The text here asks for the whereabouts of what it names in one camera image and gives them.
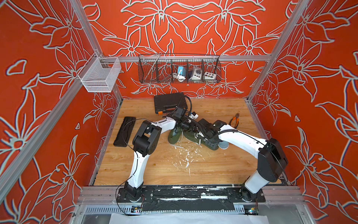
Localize green shoe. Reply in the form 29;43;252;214
168;127;182;145
183;131;221;151

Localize grey insole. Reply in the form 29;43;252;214
218;141;229;150

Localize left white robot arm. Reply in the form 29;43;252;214
122;93;196;202

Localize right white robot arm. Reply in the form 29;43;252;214
194;119;288;202

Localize black tool case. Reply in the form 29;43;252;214
153;92;188;114

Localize blue white box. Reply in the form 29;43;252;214
178;66;186;77

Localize white dotted box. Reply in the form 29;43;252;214
204;72;216;82

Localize black foam tray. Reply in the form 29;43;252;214
113;116;136;147

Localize clear plastic bin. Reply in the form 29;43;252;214
78;58;122;93

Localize orange handled pliers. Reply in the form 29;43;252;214
229;113;240;129

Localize black wire basket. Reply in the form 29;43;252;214
138;53;222;84

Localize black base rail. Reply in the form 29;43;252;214
115;185;266;215

